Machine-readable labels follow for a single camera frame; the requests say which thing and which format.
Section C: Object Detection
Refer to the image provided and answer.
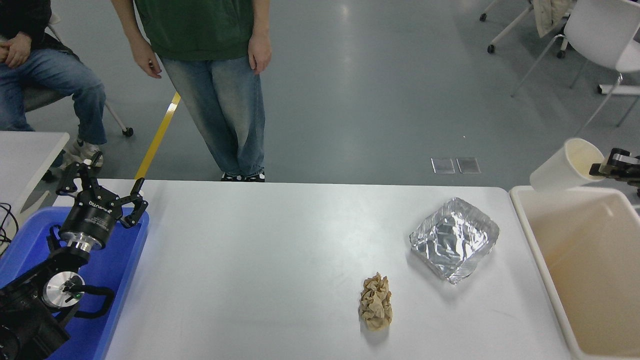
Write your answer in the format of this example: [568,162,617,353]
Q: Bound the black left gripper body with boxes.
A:
[58,197,124,246]

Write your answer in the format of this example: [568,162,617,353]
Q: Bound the white paper cup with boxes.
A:
[529,138,606,194]

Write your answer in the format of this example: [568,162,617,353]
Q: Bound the square foil tray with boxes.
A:
[409,197,501,286]

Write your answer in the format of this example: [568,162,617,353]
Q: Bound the tan paper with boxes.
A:
[358,272,394,331]

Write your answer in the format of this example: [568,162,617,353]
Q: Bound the person's left hand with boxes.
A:
[3,32,33,69]
[247,30,274,76]

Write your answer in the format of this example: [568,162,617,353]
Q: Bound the white floor bar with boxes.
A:
[596,84,640,96]

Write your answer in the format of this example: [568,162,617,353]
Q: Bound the blue plastic tray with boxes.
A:
[0,207,150,360]

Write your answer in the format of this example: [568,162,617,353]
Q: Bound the yellow floor tape line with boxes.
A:
[134,92,182,181]

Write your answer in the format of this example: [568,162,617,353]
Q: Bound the white side table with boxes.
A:
[0,132,70,236]

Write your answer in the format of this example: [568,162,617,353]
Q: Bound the grey office chair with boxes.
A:
[22,12,135,138]

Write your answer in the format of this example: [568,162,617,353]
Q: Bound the large pale plastic bin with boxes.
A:
[509,185,640,360]

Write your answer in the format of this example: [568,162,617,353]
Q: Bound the person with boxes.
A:
[111,0,274,182]
[0,0,108,169]

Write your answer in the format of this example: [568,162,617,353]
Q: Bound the white plastic chair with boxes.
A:
[510,0,640,148]

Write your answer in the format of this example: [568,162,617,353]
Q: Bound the beige coat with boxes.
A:
[531,0,573,40]

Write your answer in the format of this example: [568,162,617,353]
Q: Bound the white rolling stand legs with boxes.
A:
[479,0,568,60]

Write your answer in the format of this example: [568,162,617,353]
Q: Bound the black cable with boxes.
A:
[0,202,20,256]

